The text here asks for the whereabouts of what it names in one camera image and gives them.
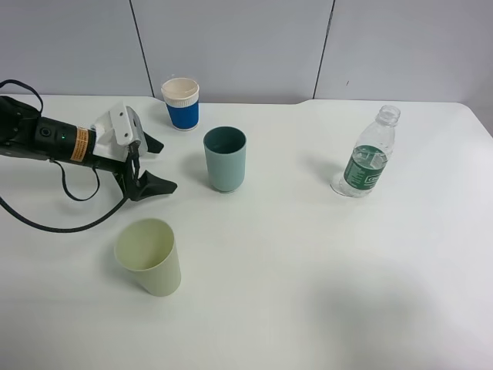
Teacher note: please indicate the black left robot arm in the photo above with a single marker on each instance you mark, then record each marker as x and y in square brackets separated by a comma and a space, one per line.
[25, 133]

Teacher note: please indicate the clear green-label water bottle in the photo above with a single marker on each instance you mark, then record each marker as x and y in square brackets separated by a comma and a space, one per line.
[369, 157]

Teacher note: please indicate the teal plastic cup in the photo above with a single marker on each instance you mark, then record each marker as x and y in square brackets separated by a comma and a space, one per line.
[225, 152]

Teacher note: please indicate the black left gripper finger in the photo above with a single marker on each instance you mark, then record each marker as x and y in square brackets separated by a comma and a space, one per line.
[149, 185]
[153, 145]

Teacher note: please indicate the blue white paper cup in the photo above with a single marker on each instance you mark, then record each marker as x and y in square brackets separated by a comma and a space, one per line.
[181, 96]

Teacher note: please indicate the light green plastic cup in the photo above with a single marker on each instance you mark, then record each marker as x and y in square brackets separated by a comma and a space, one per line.
[147, 250]

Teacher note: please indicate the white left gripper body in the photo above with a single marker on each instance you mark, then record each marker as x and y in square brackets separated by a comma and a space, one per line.
[126, 156]

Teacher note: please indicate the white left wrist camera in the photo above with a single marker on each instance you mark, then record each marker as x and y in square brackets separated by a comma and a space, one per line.
[120, 124]

